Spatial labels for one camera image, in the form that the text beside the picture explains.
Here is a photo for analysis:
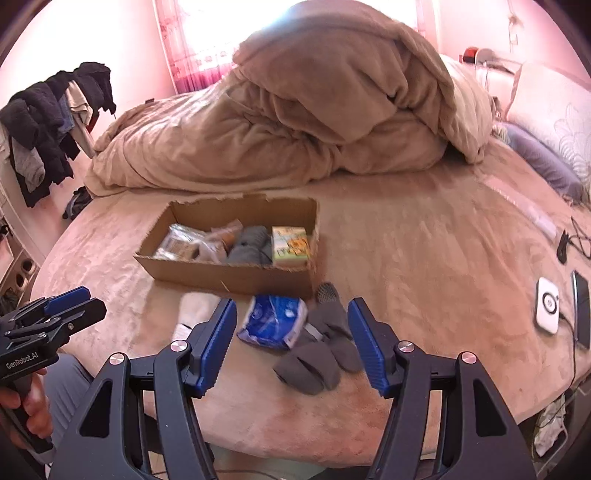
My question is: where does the white square device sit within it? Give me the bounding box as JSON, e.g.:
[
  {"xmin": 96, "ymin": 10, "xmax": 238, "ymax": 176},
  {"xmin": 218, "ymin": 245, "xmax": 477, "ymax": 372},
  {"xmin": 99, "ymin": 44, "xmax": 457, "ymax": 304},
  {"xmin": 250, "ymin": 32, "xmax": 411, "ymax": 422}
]
[{"xmin": 534, "ymin": 277, "xmax": 562, "ymax": 334}]

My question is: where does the blue tissue packet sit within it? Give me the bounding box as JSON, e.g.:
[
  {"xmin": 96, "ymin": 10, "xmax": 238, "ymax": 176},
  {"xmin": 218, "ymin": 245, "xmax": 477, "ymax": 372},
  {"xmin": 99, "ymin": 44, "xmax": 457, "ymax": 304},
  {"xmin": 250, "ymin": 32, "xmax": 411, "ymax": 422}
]
[{"xmin": 237, "ymin": 295, "xmax": 308, "ymax": 352}]

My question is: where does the black cable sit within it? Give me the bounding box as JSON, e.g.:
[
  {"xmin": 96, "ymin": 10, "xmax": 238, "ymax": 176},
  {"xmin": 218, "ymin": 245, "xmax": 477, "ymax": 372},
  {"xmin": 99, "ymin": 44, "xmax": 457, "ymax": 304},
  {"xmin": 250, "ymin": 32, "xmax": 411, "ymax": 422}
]
[{"xmin": 556, "ymin": 216, "xmax": 591, "ymax": 265}]

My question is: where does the beige bed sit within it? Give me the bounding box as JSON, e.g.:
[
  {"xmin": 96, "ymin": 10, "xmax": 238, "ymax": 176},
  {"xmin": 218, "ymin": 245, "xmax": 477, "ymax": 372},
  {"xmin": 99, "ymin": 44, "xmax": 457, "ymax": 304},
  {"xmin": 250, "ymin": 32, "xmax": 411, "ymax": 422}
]
[{"xmin": 28, "ymin": 54, "xmax": 591, "ymax": 468}]

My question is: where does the grey knitted cloth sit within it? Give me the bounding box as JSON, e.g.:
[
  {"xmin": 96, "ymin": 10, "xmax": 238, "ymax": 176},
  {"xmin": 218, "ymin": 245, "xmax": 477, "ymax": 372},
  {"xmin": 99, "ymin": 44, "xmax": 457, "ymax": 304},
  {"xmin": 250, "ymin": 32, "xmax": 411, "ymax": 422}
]
[{"xmin": 225, "ymin": 225, "xmax": 274, "ymax": 267}]

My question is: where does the black smartphone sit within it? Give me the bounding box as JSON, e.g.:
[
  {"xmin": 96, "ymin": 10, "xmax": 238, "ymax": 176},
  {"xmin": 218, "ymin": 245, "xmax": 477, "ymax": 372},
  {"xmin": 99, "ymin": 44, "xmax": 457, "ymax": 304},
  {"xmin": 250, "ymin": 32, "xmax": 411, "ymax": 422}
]
[{"xmin": 571, "ymin": 270, "xmax": 591, "ymax": 349}]

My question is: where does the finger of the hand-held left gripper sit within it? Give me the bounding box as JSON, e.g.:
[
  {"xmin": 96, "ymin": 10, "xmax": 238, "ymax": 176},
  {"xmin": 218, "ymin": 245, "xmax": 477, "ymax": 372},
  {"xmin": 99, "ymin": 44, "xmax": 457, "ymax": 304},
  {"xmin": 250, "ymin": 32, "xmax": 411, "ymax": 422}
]
[
  {"xmin": 44, "ymin": 285, "xmax": 91, "ymax": 315},
  {"xmin": 28, "ymin": 298, "xmax": 107, "ymax": 342}
]

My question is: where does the pink curtain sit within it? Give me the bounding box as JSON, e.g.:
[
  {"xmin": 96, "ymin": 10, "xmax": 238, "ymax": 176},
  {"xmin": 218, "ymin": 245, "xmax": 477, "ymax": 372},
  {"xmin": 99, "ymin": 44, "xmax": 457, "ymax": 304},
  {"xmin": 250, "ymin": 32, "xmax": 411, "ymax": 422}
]
[{"xmin": 154, "ymin": 0, "xmax": 242, "ymax": 95}]

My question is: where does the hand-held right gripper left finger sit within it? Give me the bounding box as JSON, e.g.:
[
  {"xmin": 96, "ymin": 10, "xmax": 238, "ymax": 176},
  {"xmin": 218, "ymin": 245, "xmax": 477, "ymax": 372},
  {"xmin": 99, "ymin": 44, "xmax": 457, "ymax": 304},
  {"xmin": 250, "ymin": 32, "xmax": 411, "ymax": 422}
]
[{"xmin": 49, "ymin": 298, "xmax": 238, "ymax": 480}]

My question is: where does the cardboard box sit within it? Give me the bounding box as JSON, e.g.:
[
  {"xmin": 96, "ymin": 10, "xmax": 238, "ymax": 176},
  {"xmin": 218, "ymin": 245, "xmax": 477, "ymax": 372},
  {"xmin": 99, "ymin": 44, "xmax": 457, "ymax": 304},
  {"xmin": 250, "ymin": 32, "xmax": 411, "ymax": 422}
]
[{"xmin": 133, "ymin": 196, "xmax": 320, "ymax": 298}]

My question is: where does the white sock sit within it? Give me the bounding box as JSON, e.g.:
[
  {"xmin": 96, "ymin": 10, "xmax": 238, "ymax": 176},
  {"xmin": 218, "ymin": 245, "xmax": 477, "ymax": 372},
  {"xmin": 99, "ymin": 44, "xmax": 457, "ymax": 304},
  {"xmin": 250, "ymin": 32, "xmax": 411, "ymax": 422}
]
[{"xmin": 172, "ymin": 292, "xmax": 221, "ymax": 343}]

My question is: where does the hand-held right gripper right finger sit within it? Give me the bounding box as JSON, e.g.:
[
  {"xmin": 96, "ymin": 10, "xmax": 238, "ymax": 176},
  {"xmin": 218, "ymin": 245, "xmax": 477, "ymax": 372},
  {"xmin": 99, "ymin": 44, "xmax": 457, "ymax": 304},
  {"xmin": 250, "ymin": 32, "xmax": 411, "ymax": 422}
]
[{"xmin": 347, "ymin": 298, "xmax": 537, "ymax": 480}]

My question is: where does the dark cloth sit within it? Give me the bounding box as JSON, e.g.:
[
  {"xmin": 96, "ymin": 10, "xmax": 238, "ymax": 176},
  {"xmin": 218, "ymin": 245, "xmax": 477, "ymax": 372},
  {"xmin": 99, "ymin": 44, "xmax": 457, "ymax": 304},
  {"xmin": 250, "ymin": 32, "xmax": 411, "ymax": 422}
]
[{"xmin": 62, "ymin": 186, "xmax": 94, "ymax": 219}]

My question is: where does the pile of dark clothes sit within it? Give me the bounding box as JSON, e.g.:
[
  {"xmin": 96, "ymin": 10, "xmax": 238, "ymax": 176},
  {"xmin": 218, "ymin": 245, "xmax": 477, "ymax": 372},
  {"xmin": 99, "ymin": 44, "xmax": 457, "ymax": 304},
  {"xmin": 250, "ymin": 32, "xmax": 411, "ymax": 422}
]
[{"xmin": 0, "ymin": 61, "xmax": 117, "ymax": 209}]

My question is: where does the person's left hand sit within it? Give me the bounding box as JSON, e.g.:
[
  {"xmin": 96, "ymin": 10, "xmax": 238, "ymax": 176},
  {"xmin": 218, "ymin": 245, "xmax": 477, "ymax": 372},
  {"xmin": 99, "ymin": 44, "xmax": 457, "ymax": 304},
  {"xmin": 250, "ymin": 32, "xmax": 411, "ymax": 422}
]
[{"xmin": 0, "ymin": 367, "xmax": 55, "ymax": 464}]

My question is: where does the beige duvet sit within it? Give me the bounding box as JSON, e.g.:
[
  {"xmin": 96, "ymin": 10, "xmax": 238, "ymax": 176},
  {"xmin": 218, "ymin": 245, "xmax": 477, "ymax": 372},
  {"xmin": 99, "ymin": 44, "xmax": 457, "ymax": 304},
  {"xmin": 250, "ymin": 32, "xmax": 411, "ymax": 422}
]
[{"xmin": 86, "ymin": 0, "xmax": 498, "ymax": 200}]

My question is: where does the white patterned pillow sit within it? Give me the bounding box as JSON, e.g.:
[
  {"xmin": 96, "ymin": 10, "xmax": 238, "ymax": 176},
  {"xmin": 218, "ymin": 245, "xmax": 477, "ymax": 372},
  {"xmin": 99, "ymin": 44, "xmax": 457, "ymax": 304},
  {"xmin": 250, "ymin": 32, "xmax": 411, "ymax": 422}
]
[{"xmin": 505, "ymin": 63, "xmax": 591, "ymax": 204}]

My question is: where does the clear plastic snack bag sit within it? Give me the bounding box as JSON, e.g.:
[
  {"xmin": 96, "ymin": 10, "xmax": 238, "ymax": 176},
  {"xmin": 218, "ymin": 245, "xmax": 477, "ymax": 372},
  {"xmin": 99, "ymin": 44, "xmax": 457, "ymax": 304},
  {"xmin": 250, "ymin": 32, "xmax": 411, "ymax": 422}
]
[{"xmin": 153, "ymin": 224, "xmax": 206, "ymax": 262}]

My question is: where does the purple pillow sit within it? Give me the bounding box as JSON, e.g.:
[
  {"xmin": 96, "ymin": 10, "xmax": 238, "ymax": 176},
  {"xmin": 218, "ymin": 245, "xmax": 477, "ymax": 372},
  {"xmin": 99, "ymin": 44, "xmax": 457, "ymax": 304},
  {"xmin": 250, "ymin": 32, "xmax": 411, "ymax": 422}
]
[{"xmin": 499, "ymin": 122, "xmax": 583, "ymax": 199}]

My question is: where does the person's grey trouser leg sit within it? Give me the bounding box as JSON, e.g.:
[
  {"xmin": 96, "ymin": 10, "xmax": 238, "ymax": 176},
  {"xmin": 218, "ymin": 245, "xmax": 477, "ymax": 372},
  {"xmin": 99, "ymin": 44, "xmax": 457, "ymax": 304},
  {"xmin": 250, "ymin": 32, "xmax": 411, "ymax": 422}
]
[{"xmin": 44, "ymin": 353, "xmax": 95, "ymax": 466}]

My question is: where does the grey sock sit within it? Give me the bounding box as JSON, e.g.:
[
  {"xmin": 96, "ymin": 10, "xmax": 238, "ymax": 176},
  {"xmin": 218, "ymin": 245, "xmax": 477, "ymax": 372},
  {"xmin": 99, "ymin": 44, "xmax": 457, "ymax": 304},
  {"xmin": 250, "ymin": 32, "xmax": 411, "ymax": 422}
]
[
  {"xmin": 272, "ymin": 342, "xmax": 341, "ymax": 395},
  {"xmin": 307, "ymin": 283, "xmax": 363, "ymax": 374}
]

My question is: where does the yellow green printed carton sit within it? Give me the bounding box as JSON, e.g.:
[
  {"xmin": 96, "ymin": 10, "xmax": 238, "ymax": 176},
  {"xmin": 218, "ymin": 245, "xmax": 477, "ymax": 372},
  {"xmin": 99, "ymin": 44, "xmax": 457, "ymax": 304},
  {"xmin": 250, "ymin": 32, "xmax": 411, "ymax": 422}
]
[{"xmin": 271, "ymin": 226, "xmax": 309, "ymax": 267}]

